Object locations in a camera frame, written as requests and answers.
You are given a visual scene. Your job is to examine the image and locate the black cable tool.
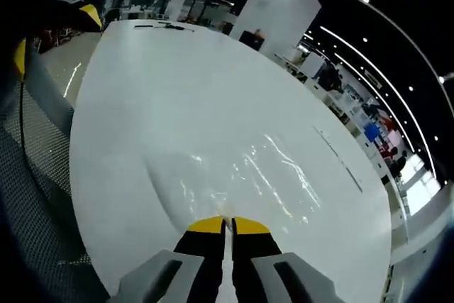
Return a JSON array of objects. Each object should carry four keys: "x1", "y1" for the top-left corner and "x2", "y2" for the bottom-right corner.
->
[{"x1": 157, "y1": 21, "x2": 196, "y2": 33}]

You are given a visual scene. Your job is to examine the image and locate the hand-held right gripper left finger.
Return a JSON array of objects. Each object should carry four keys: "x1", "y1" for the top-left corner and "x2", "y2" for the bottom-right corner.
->
[{"x1": 116, "y1": 215, "x2": 228, "y2": 303}]

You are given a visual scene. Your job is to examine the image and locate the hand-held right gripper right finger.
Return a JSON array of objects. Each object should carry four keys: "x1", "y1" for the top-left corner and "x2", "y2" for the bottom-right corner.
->
[{"x1": 230, "y1": 216, "x2": 348, "y2": 303}]

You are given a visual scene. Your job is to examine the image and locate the white square pillar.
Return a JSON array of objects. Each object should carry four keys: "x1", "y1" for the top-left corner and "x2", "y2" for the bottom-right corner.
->
[{"x1": 230, "y1": 0, "x2": 322, "y2": 49}]

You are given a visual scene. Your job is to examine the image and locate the clear food packaging bag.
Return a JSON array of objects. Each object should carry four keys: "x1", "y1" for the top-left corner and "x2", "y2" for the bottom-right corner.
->
[{"x1": 226, "y1": 132, "x2": 324, "y2": 228}]

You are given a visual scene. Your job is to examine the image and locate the grey perforated mesh chair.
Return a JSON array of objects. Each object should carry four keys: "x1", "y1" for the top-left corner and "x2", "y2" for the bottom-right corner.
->
[{"x1": 0, "y1": 43, "x2": 111, "y2": 303}]

